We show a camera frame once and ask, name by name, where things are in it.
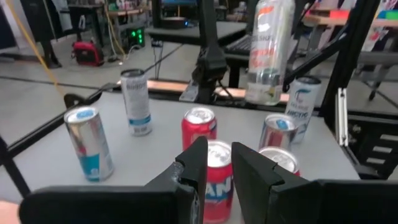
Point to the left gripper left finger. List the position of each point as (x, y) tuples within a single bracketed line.
[(124, 205)]

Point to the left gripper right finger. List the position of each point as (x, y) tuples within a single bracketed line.
[(311, 202)]

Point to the red Fanta strawberry can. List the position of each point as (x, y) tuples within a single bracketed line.
[(281, 158), (219, 161), (199, 124)]

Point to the white Celsius tropical vibe can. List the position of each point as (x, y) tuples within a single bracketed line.
[(269, 53)]

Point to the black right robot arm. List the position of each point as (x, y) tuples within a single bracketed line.
[(210, 62)]

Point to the silver blue energy drink can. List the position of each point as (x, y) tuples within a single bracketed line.
[(276, 130), (88, 143)]

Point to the black vented control box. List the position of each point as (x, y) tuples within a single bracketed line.
[(373, 146)]

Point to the white blue Celsius can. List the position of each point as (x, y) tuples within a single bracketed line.
[(306, 105), (136, 102)]

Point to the wooden table end strip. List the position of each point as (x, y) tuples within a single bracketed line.
[(161, 87)]

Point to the red bag on floor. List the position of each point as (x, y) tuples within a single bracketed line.
[(88, 53)]

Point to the black box green lights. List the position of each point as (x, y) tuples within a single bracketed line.
[(136, 35)]

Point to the black keyboard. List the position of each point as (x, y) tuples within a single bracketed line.
[(239, 45)]

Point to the wooden table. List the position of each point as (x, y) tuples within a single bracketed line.
[(342, 20)]

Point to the black table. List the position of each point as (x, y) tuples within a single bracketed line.
[(186, 31)]

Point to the black table frame rail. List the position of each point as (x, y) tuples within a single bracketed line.
[(46, 127)]

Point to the black rail clamp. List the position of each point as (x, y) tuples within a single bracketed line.
[(77, 99)]

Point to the black frame brace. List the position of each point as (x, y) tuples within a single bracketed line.
[(311, 59), (12, 168)]

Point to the black frame corner post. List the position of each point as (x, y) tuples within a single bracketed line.
[(351, 56)]

